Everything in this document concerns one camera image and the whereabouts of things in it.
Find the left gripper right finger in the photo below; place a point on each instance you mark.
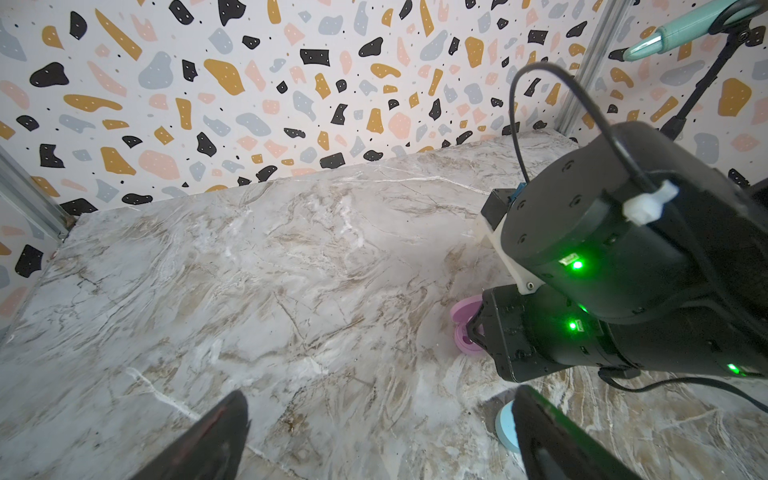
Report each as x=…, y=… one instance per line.
x=554, y=447

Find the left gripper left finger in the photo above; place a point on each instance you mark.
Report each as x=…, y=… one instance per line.
x=211, y=449

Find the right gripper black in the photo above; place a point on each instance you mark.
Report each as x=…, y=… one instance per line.
x=532, y=336

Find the blue earbud charging case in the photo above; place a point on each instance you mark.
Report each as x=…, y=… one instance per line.
x=505, y=428

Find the mint green microphone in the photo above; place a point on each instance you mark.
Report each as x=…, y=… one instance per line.
x=707, y=19

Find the pink earbud charging case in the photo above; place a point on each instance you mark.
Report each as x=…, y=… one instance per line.
x=461, y=313

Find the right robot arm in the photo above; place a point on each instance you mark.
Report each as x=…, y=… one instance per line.
x=658, y=268

